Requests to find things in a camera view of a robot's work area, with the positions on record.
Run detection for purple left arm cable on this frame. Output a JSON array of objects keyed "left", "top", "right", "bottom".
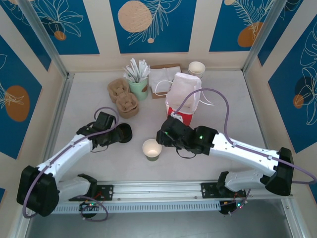
[{"left": 22, "top": 106, "right": 119, "bottom": 222}]

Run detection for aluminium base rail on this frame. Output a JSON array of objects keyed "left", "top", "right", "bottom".
[{"left": 56, "top": 179, "right": 294, "bottom": 201}]

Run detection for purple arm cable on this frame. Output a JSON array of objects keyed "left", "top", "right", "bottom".
[
  {"left": 173, "top": 88, "right": 317, "bottom": 216},
  {"left": 22, "top": 106, "right": 119, "bottom": 222}
]

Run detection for green paper coffee cup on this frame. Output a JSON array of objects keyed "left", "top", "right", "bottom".
[{"left": 142, "top": 138, "right": 162, "bottom": 162}]

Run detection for stack of pulp cup carriers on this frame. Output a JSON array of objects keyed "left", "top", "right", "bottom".
[{"left": 107, "top": 81, "right": 139, "bottom": 119}]

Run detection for mint green holder cup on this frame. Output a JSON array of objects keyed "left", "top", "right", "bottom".
[{"left": 128, "top": 78, "right": 149, "bottom": 102}]

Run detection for thin black left gripper cable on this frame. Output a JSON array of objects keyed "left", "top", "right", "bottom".
[{"left": 89, "top": 145, "right": 109, "bottom": 153}]

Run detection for stack of white paper cups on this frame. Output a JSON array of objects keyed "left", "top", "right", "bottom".
[{"left": 187, "top": 61, "right": 206, "bottom": 79}]

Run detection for white paper-wrapped stirrer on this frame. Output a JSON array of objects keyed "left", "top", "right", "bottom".
[
  {"left": 130, "top": 58, "right": 139, "bottom": 82},
  {"left": 140, "top": 64, "right": 151, "bottom": 82},
  {"left": 123, "top": 66, "right": 136, "bottom": 82},
  {"left": 137, "top": 59, "right": 146, "bottom": 82}
]

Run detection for red white paper bag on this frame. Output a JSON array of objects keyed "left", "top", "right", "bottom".
[{"left": 155, "top": 72, "right": 215, "bottom": 127}]

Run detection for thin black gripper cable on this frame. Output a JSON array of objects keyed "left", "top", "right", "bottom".
[
  {"left": 89, "top": 145, "right": 109, "bottom": 153},
  {"left": 175, "top": 148, "right": 197, "bottom": 159}
]

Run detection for brown cardboard napkin box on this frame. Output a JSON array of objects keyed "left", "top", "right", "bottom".
[{"left": 149, "top": 63, "right": 182, "bottom": 100}]

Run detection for aluminium frame post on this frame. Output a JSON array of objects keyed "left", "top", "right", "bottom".
[
  {"left": 242, "top": 0, "right": 305, "bottom": 75},
  {"left": 18, "top": 0, "right": 75, "bottom": 79}
]

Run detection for thin black right gripper cable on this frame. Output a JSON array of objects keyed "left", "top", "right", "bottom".
[{"left": 175, "top": 148, "right": 197, "bottom": 159}]

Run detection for aluminium side rail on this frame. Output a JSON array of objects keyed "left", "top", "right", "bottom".
[{"left": 46, "top": 73, "right": 75, "bottom": 159}]

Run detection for grey slotted cable tray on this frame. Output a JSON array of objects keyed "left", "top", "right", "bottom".
[{"left": 53, "top": 200, "right": 221, "bottom": 214}]

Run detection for white paper napkins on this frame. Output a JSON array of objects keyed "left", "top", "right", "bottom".
[{"left": 148, "top": 66, "right": 183, "bottom": 94}]

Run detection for black cup lid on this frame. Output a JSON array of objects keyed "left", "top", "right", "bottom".
[{"left": 115, "top": 123, "right": 133, "bottom": 144}]

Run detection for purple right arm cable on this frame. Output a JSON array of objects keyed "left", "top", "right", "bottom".
[{"left": 173, "top": 88, "right": 317, "bottom": 216}]

